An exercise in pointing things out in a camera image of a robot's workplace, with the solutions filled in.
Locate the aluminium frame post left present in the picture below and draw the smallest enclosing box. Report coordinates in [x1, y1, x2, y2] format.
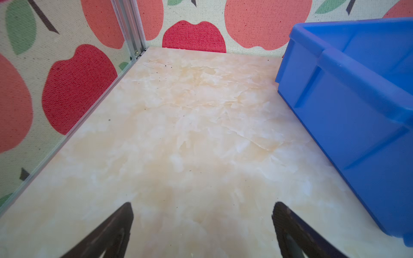
[111, 0, 147, 62]

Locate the blue plastic bin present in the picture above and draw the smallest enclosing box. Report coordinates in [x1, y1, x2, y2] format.
[275, 17, 413, 247]

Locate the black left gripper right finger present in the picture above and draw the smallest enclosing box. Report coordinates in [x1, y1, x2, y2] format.
[272, 202, 346, 258]

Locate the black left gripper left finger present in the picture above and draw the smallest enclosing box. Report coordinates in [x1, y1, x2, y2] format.
[63, 202, 134, 258]

